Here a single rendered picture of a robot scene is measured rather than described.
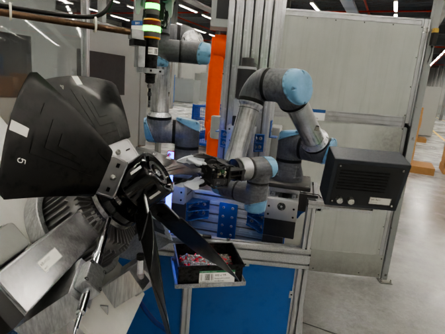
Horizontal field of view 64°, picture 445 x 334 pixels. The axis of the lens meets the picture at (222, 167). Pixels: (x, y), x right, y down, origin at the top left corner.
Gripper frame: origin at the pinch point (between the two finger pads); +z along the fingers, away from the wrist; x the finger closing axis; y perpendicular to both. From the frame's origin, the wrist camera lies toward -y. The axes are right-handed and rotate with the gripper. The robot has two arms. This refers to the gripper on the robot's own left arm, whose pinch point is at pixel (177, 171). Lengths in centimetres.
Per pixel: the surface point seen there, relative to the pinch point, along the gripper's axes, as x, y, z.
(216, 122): 56, -297, -214
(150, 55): -32.1, 2.0, 12.0
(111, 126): -13.7, -0.4, 20.1
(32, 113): -21, 22, 40
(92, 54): -7, -404, -81
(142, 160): -9.5, 14.8, 17.7
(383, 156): -8, 21, -69
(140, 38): -35.7, 1.4, 14.7
